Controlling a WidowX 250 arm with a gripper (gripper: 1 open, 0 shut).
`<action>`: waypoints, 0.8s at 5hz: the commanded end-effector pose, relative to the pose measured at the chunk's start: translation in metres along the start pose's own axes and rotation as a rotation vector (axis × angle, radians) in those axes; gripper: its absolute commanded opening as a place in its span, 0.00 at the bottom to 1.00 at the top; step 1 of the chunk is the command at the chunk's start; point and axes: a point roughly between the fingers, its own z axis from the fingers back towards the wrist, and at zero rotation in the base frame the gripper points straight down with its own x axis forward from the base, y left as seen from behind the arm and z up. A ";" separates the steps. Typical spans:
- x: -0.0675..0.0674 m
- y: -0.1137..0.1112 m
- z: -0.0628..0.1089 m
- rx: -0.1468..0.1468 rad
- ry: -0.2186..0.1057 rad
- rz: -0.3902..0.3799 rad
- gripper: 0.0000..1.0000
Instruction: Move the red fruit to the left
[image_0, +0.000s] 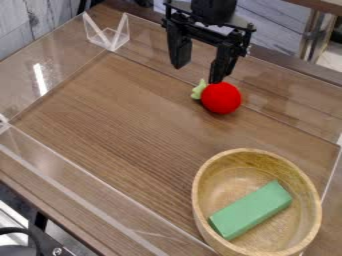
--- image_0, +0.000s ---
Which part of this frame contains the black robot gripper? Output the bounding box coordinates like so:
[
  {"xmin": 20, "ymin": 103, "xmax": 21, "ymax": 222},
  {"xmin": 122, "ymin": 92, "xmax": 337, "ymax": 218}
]
[{"xmin": 163, "ymin": 0, "xmax": 257, "ymax": 84}]

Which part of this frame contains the red plush fruit green leaf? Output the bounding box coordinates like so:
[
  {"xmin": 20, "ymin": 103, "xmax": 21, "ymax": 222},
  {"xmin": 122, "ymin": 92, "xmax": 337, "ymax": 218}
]
[{"xmin": 191, "ymin": 80, "xmax": 242, "ymax": 114}]

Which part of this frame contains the metal table leg background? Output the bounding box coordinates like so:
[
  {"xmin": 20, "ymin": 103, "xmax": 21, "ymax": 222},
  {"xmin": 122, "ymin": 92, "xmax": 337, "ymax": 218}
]
[{"xmin": 298, "ymin": 10, "xmax": 337, "ymax": 63}]

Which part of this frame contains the oval wooden bowl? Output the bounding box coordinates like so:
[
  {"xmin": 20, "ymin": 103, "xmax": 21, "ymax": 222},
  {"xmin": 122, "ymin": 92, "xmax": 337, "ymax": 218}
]
[{"xmin": 191, "ymin": 148, "xmax": 322, "ymax": 256}]

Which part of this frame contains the green rectangular block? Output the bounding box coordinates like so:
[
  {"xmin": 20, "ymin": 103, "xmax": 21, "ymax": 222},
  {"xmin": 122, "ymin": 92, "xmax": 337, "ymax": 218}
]
[{"xmin": 209, "ymin": 180, "xmax": 293, "ymax": 240}]

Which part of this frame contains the clear acrylic corner bracket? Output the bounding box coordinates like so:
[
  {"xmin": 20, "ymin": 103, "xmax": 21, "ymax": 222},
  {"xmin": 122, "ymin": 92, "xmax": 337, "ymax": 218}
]
[{"xmin": 82, "ymin": 13, "xmax": 130, "ymax": 52}]

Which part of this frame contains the clear acrylic tray wall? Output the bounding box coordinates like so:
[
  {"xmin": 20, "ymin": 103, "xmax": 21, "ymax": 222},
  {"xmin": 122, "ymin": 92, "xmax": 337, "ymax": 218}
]
[{"xmin": 0, "ymin": 115, "xmax": 217, "ymax": 256}]

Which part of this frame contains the black cable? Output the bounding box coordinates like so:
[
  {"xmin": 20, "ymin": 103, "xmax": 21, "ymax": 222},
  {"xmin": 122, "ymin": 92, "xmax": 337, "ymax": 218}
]
[{"xmin": 0, "ymin": 226, "xmax": 46, "ymax": 256}]

